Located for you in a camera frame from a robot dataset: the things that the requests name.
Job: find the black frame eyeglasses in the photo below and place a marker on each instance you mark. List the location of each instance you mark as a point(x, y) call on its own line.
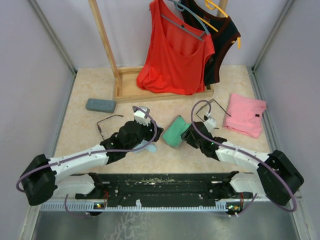
point(103, 122)

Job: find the black maroon-trimmed tank top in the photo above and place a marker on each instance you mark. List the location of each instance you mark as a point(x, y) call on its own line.
point(223, 33)

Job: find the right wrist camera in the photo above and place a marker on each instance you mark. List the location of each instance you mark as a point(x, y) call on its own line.
point(209, 122)

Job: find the thin metal frame sunglasses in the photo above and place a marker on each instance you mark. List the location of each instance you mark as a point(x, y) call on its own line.
point(207, 108)

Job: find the folded pink t-shirt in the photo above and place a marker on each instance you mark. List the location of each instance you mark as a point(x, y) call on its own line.
point(244, 115)

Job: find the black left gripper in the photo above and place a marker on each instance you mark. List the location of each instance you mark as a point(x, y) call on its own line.
point(150, 134)

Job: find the wooden clothes rack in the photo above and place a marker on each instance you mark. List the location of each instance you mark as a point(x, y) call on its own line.
point(125, 88)

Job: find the light blue cleaning cloth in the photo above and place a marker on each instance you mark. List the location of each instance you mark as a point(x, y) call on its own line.
point(147, 147)

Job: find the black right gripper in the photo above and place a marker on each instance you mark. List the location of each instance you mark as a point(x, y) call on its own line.
point(187, 136)

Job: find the grey glasses case green lining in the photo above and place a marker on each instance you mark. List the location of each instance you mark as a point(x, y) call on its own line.
point(172, 135)

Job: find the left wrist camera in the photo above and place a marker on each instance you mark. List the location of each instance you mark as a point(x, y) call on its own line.
point(140, 116)

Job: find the grey clothes hanger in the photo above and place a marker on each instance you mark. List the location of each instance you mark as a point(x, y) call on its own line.
point(187, 22)

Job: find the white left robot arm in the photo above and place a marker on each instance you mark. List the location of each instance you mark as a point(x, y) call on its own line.
point(57, 177)

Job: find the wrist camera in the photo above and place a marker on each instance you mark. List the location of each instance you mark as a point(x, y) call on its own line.
point(140, 116)
point(209, 122)

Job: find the red tank top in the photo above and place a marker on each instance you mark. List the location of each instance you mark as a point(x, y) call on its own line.
point(177, 54)

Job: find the blue-grey glasses case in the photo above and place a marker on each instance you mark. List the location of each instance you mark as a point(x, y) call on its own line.
point(100, 105)

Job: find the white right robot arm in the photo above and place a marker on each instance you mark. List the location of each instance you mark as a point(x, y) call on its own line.
point(269, 174)

